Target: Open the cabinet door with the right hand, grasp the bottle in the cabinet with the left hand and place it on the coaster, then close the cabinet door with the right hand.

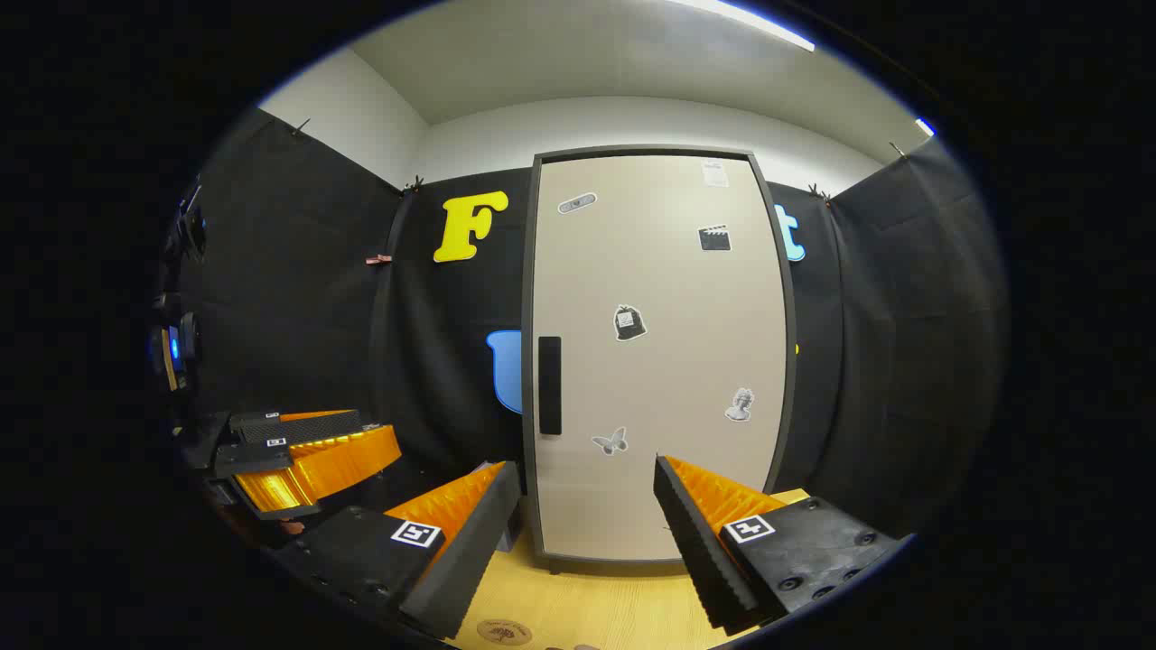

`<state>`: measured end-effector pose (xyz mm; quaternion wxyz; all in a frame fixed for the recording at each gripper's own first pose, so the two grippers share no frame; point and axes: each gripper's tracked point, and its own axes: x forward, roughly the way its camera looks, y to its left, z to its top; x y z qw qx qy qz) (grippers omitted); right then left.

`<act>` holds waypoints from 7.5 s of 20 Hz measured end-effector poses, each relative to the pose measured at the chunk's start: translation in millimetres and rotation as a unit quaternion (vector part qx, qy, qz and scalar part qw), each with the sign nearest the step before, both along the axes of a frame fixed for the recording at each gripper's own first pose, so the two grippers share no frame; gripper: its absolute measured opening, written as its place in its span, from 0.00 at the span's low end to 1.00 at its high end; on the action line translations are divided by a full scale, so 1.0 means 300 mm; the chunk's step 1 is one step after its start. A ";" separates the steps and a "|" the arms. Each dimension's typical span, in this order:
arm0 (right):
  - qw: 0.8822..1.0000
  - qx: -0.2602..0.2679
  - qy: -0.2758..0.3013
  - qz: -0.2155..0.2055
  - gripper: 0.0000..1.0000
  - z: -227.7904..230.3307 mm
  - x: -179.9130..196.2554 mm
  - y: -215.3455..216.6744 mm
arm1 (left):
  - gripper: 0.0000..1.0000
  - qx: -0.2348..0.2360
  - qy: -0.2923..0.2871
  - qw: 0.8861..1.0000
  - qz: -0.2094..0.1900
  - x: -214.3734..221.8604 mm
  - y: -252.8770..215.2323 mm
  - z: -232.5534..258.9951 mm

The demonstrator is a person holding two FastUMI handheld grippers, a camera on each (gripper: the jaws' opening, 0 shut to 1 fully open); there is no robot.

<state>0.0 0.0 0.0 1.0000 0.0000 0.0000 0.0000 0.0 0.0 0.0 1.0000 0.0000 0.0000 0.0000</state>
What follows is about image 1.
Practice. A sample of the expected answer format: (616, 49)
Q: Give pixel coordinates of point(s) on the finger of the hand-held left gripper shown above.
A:
(325, 465)
(307, 424)

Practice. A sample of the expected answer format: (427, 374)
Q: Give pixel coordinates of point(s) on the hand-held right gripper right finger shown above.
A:
(700, 542)

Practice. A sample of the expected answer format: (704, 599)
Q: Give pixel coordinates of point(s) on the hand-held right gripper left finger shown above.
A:
(470, 551)

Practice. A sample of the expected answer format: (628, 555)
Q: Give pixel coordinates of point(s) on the beige cabinet door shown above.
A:
(668, 379)

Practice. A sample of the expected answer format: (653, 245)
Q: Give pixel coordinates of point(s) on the dark grey cabinet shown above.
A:
(528, 271)

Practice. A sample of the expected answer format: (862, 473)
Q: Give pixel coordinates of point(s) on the black backdrop cloth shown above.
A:
(298, 298)

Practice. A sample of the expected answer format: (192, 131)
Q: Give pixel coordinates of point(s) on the small ceiling light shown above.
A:
(925, 126)

